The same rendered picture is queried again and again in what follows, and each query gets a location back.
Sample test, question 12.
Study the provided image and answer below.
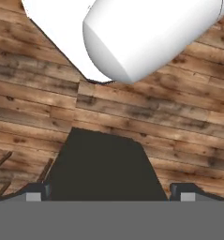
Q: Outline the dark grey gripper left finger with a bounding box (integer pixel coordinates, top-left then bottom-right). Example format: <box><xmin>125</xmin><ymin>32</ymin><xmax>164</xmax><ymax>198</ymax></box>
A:
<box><xmin>0</xmin><ymin>182</ymin><xmax>52</xmax><ymax>203</ymax></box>

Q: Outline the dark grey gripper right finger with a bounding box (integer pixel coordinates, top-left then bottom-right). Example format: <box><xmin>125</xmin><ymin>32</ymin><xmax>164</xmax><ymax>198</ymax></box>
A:
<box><xmin>169</xmin><ymin>182</ymin><xmax>224</xmax><ymax>203</ymax></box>

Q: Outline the dark grey flat block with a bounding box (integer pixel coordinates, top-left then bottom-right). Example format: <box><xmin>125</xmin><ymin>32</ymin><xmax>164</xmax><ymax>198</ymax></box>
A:
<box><xmin>48</xmin><ymin>126</ymin><xmax>169</xmax><ymax>202</ymax></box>

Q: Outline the white rounded cylinder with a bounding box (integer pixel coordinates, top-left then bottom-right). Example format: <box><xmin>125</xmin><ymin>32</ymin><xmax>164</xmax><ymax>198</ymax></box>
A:
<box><xmin>82</xmin><ymin>0</ymin><xmax>224</xmax><ymax>84</ymax></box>

